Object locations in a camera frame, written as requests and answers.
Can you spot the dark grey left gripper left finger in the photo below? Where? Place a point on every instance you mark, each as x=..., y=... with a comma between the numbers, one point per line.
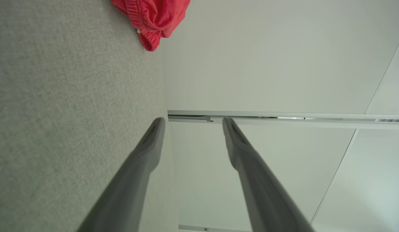
x=128, y=187

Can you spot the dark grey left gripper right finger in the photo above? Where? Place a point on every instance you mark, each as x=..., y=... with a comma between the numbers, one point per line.
x=260, y=193

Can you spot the red shorts with white stripes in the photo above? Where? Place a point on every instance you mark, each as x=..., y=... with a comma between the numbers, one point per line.
x=151, y=16

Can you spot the grey partition post frame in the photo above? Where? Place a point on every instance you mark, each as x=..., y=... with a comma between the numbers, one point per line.
x=283, y=122

